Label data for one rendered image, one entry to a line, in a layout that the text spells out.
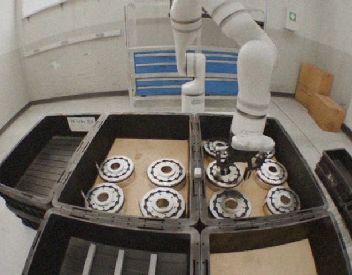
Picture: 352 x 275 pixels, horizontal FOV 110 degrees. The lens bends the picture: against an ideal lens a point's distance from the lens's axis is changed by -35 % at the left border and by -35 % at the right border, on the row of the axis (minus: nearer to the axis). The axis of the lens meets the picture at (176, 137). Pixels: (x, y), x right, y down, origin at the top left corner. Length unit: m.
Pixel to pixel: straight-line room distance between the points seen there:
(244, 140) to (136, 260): 0.33
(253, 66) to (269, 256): 0.39
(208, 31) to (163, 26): 0.71
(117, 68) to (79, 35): 0.93
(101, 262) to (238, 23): 0.54
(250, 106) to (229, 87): 2.12
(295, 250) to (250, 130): 0.31
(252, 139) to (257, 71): 0.13
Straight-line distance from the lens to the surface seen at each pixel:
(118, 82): 3.35
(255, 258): 0.44
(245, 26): 0.37
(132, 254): 0.42
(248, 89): 0.37
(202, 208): 0.35
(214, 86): 2.43
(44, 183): 0.64
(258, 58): 0.33
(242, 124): 0.40
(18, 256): 0.73
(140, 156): 0.61
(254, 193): 0.53
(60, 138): 0.83
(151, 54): 2.26
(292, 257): 0.47
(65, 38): 3.55
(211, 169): 0.52
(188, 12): 0.54
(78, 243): 0.47
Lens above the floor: 1.22
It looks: 35 degrees down
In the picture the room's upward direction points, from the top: straight up
